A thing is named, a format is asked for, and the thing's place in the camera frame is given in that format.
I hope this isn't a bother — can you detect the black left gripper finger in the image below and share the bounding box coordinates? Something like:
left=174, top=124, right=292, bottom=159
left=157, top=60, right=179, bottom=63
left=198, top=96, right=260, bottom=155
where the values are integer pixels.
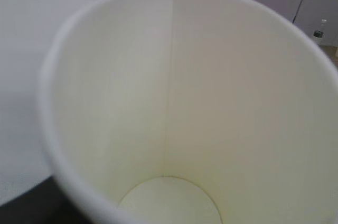
left=1, top=178, right=79, bottom=223

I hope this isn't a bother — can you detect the white paper cup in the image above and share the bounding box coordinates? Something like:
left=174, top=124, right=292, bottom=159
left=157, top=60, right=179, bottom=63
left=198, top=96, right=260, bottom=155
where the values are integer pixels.
left=39, top=0, right=337, bottom=223

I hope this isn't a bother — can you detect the small dark-capped bottle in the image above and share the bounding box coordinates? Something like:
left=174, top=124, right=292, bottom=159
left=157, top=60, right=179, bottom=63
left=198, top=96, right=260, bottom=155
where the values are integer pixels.
left=313, top=30, right=324, bottom=40

